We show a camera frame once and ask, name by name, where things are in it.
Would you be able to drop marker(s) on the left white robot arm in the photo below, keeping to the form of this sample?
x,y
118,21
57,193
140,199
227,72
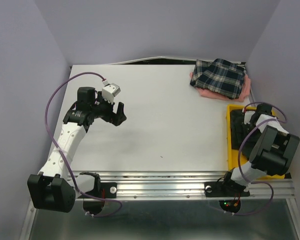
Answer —
x,y
55,187

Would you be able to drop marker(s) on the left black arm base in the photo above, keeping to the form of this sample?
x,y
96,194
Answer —
x,y
105,190

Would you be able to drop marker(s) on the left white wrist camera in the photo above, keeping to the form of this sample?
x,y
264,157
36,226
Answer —
x,y
109,92

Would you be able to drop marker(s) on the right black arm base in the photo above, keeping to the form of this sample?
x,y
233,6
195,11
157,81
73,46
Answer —
x,y
218,189

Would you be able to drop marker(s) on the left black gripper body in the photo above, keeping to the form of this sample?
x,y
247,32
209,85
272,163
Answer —
x,y
103,109

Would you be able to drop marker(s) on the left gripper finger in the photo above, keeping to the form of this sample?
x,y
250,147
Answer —
x,y
120,109
117,119

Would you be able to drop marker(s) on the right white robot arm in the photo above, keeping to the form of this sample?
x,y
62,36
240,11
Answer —
x,y
257,145

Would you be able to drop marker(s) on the folded pink skirt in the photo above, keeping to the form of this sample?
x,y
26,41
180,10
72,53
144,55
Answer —
x,y
245,90

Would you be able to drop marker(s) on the folded plaid skirt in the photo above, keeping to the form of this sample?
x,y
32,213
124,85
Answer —
x,y
219,76

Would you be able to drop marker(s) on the dark grey dotted skirt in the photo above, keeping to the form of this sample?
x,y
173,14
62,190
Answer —
x,y
239,131

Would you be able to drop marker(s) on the aluminium rail frame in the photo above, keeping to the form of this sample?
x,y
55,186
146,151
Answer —
x,y
172,206

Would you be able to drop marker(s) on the yellow plastic tray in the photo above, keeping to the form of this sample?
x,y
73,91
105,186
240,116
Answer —
x,y
232,150

